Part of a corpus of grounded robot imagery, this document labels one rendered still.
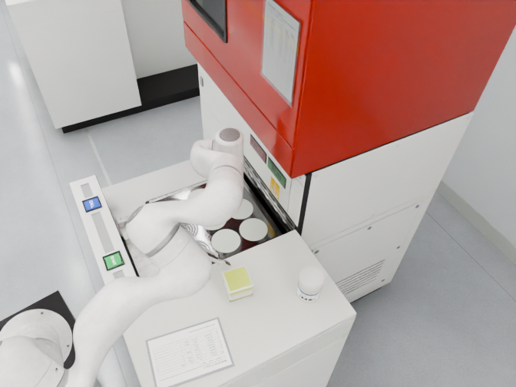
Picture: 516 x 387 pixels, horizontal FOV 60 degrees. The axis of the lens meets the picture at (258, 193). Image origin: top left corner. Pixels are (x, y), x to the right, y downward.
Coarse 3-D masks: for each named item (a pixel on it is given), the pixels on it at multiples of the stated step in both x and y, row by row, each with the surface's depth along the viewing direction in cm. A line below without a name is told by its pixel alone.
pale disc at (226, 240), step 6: (216, 234) 155; (222, 234) 155; (228, 234) 156; (234, 234) 156; (216, 240) 154; (222, 240) 154; (228, 240) 154; (234, 240) 154; (216, 246) 152; (222, 246) 152; (228, 246) 152; (234, 246) 152; (222, 252) 150; (228, 252) 151
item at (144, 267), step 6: (120, 228) 158; (132, 246) 153; (132, 252) 152; (138, 252) 152; (132, 258) 150; (138, 258) 150; (144, 258) 150; (138, 264) 148; (144, 264) 149; (150, 264) 149; (138, 270) 147; (144, 270) 147; (150, 270) 147; (156, 270) 147
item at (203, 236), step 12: (180, 192) 168; (252, 204) 165; (252, 216) 161; (264, 216) 162; (192, 228) 157; (204, 228) 157; (228, 228) 157; (204, 240) 153; (240, 240) 154; (264, 240) 154; (216, 252) 150; (240, 252) 151
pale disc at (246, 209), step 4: (244, 200) 166; (244, 204) 165; (248, 204) 165; (240, 208) 164; (244, 208) 164; (248, 208) 164; (252, 208) 164; (236, 212) 162; (240, 212) 162; (244, 212) 162; (248, 212) 162; (252, 212) 163; (236, 216) 161; (240, 216) 161; (244, 216) 161; (248, 216) 161
